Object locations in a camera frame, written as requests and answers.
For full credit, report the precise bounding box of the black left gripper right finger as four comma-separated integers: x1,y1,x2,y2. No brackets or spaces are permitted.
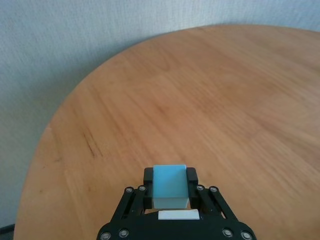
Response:
186,167,237,225

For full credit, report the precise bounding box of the light blue cube block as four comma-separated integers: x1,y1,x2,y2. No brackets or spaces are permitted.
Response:
152,163,189,210

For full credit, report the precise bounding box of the black baseboard strip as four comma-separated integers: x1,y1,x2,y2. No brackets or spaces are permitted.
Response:
0,223,17,235

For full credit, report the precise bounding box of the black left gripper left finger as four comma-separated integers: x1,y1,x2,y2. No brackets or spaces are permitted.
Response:
109,167,155,226

